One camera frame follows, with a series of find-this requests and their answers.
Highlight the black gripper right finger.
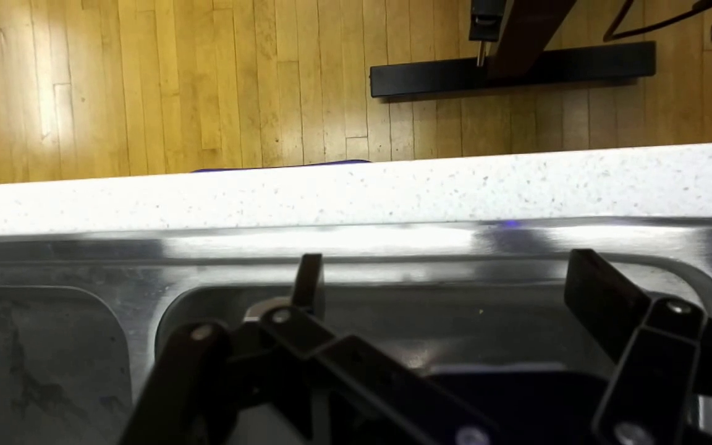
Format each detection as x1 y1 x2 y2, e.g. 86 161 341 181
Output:
562 248 712 445

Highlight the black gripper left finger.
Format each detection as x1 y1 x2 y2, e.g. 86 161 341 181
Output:
119 250 510 445

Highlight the stainless steel double sink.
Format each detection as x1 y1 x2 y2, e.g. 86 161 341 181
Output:
0 217 712 445

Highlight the black stand base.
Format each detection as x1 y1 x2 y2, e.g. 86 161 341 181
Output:
368 0 657 103

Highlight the thin black floor cable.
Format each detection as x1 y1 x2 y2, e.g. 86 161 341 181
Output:
601 0 712 45

